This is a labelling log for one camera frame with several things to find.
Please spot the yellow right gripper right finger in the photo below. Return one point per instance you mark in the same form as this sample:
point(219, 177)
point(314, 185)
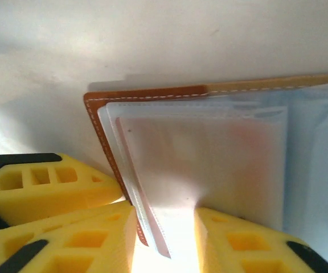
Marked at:
point(209, 241)

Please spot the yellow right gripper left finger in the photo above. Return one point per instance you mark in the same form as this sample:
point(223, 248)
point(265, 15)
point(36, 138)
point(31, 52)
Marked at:
point(118, 241)

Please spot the brown leather card holder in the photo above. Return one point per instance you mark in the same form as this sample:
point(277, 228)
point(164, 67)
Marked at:
point(152, 92)

